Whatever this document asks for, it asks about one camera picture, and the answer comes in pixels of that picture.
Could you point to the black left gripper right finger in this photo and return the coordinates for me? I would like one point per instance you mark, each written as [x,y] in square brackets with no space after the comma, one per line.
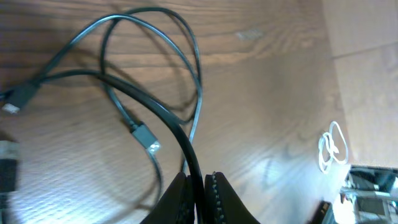
[223,205]

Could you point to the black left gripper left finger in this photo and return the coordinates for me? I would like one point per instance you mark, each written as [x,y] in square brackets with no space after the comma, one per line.
[177,205]

